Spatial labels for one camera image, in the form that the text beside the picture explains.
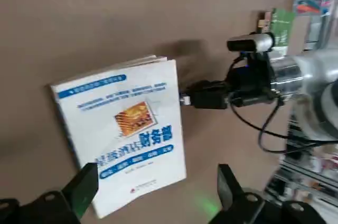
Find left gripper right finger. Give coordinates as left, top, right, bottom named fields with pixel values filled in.
left=211, top=164, right=328, bottom=224

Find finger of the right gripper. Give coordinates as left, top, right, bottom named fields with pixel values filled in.
left=179, top=93, right=229, bottom=110
left=184, top=80, right=229, bottom=96

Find metal frame shelf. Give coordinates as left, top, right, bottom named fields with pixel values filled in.
left=265, top=118, right=338, bottom=209

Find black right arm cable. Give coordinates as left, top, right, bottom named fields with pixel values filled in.
left=228, top=89, right=338, bottom=154

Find white blue cover book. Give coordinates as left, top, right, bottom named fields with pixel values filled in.
left=49, top=54, right=187, bottom=220

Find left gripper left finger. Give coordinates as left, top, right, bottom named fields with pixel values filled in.
left=0, top=162, right=100, bottom=224

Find green white cover book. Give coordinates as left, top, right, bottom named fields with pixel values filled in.
left=270, top=7, right=296, bottom=56

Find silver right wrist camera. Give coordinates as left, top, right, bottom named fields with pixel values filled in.
left=227, top=32, right=276, bottom=54

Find brown-edged book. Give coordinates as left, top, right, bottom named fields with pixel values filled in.
left=257, top=11, right=274, bottom=35

